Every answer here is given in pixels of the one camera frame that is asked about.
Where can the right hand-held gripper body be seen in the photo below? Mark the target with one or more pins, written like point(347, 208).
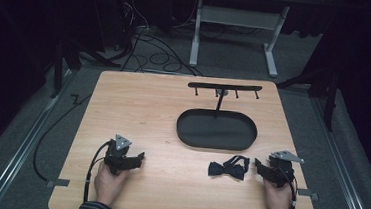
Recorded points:
point(283, 167)

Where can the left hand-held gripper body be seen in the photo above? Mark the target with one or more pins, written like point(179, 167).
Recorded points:
point(117, 151)

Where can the black bow tie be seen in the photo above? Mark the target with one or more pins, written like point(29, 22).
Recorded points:
point(227, 169)

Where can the black hook rack with tray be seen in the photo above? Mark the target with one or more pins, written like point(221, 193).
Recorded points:
point(216, 130)

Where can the person's right hand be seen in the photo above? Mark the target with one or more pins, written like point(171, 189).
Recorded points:
point(277, 202)

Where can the person's left hand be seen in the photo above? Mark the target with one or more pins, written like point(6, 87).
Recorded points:
point(109, 185)

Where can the grey tape strip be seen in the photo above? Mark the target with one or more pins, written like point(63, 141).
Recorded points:
point(57, 183)
point(308, 194)

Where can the black tripod stand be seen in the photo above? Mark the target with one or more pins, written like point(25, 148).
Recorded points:
point(59, 67)
point(331, 96)

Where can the metal floor rail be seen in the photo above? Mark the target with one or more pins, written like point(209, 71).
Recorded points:
point(18, 158)
point(345, 177)

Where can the white metal table frame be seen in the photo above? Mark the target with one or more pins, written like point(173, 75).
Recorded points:
point(196, 35)

